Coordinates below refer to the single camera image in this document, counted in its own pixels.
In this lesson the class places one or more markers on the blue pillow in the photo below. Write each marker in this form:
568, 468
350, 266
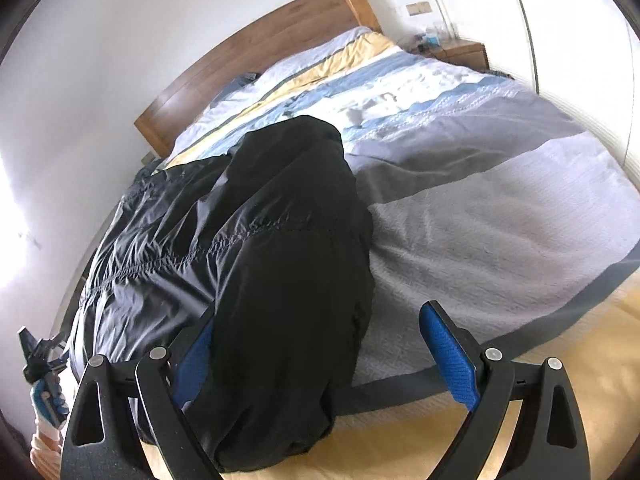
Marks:
240, 82

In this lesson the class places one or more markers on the black puffer jacket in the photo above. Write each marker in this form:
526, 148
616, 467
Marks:
260, 260

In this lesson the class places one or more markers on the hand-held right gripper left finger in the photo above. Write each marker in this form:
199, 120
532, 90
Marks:
197, 360

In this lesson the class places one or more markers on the wooden nightstand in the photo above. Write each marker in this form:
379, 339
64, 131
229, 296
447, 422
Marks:
465, 52

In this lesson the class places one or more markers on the wall switch plate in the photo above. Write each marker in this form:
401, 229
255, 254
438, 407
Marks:
418, 8

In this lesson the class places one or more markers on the bed with striped duvet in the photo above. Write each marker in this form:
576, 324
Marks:
475, 220

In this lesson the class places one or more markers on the white wardrobe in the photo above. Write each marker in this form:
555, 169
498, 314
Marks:
575, 35

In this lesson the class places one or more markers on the wooden bed headboard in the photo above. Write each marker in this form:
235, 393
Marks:
240, 55

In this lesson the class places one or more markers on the person's left forearm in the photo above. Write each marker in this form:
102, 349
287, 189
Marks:
46, 452

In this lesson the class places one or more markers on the person's left hand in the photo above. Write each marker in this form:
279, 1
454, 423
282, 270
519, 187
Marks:
47, 402

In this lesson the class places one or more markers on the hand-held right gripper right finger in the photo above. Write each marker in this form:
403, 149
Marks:
450, 355

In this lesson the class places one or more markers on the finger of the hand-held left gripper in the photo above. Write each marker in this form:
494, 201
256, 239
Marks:
26, 340

